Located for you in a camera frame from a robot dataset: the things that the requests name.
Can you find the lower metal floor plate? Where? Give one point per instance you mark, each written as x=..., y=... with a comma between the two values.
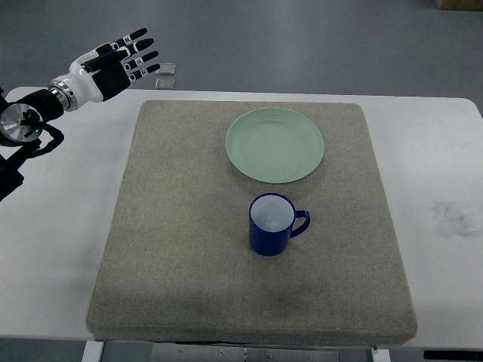
x=164, y=83

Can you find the upper metal floor plate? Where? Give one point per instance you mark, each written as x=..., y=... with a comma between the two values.
x=167, y=69

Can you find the metal table frame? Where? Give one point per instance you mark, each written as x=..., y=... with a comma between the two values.
x=94, y=351

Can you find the metal floor plate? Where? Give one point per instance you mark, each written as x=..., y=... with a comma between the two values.
x=164, y=83
x=167, y=69

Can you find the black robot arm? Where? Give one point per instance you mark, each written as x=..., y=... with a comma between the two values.
x=25, y=125

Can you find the blue mug white inside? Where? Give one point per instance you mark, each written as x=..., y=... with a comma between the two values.
x=273, y=221

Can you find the cardboard box corner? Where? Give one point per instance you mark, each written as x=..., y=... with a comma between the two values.
x=459, y=5

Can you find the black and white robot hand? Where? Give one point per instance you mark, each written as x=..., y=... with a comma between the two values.
x=106, y=71

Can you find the light green plate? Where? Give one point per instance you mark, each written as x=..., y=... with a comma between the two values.
x=274, y=145

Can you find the beige fabric mat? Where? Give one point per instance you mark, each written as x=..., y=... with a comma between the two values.
x=199, y=252

